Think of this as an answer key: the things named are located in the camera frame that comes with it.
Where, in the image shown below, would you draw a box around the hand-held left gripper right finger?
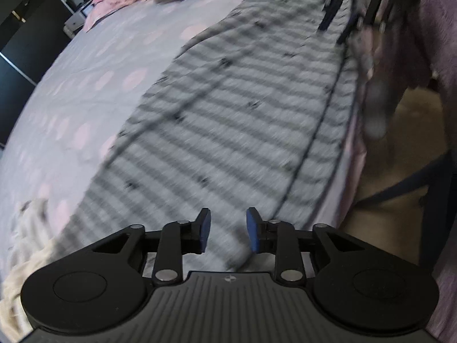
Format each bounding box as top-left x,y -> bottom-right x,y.
246,207 -> 365,286

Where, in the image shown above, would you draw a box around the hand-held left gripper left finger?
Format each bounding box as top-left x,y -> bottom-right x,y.
91,207 -> 212,286

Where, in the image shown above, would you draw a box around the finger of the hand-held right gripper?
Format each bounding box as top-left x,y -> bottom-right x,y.
319,0 -> 345,31
336,14 -> 361,44

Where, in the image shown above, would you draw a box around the grey striped pants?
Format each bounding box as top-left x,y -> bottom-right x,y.
53,0 -> 368,272

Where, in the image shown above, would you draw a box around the cream garment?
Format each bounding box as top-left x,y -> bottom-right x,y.
0,198 -> 58,333

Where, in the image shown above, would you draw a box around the white nightstand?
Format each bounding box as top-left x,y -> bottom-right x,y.
64,2 -> 95,38

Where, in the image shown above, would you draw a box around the black wardrobe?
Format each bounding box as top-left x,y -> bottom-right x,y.
0,0 -> 72,147

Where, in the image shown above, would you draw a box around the dark chair frame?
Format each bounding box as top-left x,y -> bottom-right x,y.
357,152 -> 448,268

